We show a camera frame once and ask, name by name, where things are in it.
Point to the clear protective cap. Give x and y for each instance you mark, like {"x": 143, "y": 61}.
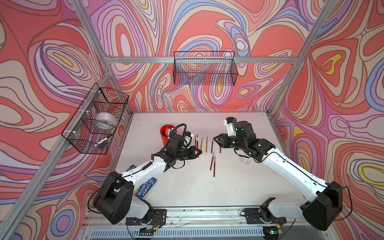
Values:
{"x": 246, "y": 161}

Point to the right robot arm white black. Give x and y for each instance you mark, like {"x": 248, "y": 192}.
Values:
{"x": 321, "y": 203}

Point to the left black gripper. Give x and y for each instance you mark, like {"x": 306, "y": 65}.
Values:
{"x": 192, "y": 152}

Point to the red pen cup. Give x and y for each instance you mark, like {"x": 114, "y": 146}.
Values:
{"x": 165, "y": 132}

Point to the black wire basket left wall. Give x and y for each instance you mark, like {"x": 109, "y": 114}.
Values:
{"x": 81, "y": 133}

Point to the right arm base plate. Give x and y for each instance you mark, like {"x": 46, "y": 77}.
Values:
{"x": 261, "y": 216}

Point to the black wire basket back wall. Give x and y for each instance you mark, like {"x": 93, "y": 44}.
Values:
{"x": 207, "y": 68}

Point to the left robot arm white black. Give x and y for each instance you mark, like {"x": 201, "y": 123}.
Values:
{"x": 116, "y": 201}

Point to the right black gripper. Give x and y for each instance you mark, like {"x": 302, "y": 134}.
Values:
{"x": 223, "y": 141}

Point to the black wire basket wall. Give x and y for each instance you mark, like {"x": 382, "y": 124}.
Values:
{"x": 81, "y": 133}
{"x": 207, "y": 68}

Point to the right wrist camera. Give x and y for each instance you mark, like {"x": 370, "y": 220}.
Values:
{"x": 229, "y": 124}

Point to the treehouse storey book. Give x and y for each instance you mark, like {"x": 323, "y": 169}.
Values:
{"x": 144, "y": 186}

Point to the red carving knife short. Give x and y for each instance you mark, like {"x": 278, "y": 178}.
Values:
{"x": 198, "y": 146}

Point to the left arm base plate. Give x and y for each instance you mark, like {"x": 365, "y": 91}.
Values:
{"x": 156, "y": 217}

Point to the white tape roll in basket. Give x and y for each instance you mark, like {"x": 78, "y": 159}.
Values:
{"x": 105, "y": 121}

